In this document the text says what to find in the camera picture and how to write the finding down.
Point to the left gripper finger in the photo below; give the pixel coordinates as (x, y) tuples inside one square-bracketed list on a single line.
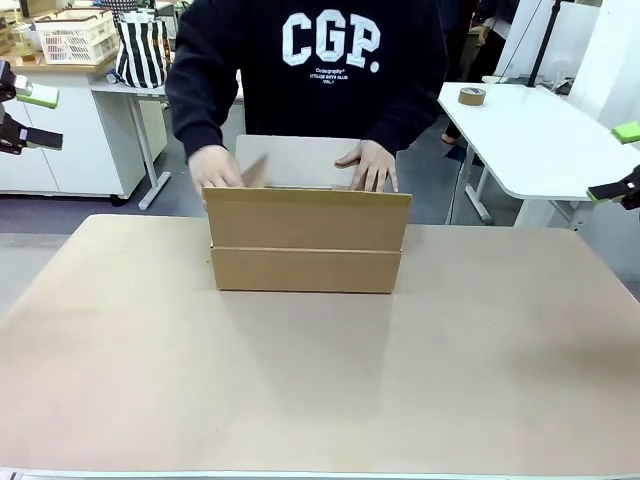
[(42, 140), (40, 96)]

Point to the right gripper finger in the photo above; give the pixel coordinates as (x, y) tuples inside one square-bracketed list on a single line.
[(610, 192), (629, 132)]

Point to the brown packing tape roll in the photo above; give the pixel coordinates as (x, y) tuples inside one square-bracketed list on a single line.
[(471, 101)]

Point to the brown cardboard box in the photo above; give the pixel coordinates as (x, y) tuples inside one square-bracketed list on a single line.
[(305, 225)]

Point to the person's right forearm black sleeve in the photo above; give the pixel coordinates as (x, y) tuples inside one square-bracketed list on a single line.
[(200, 125)]

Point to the person's right hand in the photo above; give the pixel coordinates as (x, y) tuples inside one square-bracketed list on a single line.
[(215, 170)]

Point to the person's left hand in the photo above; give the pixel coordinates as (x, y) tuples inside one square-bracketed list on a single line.
[(375, 167)]

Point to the white cabinet wooden top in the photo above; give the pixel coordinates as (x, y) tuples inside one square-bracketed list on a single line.
[(75, 150)]

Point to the white plastic basket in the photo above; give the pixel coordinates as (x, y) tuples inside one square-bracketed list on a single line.
[(75, 42)]

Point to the large white table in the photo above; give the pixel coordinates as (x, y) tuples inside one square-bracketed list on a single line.
[(540, 150)]

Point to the white desk grey legs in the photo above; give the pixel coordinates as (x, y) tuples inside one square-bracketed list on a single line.
[(125, 87)]

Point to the black white striped bag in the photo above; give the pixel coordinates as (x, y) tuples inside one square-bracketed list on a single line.
[(142, 55)]

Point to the white board panel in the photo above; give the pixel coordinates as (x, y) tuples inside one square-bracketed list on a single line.
[(580, 30)]

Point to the black stand pole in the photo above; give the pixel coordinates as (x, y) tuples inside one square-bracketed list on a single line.
[(546, 40)]

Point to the background person dark clothes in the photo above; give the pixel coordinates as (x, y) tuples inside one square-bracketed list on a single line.
[(482, 50)]

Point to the black hoodie torso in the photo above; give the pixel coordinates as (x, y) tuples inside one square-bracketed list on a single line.
[(310, 100)]

